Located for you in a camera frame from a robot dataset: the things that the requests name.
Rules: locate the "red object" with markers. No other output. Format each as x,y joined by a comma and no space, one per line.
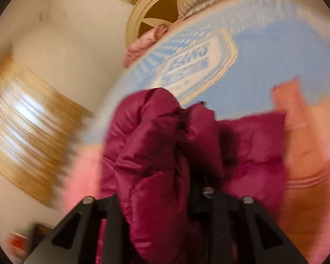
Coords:
18,242

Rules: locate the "maroon puffer jacket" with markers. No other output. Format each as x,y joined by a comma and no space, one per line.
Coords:
159,148

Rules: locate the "cream wooden bed headboard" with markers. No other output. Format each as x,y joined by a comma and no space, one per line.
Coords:
156,11

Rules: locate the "pink and blue printed blanket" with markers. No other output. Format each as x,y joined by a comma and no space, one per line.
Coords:
264,68

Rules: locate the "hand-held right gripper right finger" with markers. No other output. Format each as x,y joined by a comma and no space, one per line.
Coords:
209,214

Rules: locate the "pink floral pillow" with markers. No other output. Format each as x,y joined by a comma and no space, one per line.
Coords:
145,42

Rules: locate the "beige gold side window curtain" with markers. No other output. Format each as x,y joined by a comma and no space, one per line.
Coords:
24,132

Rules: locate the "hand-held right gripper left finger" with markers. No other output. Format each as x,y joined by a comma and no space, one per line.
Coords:
112,217

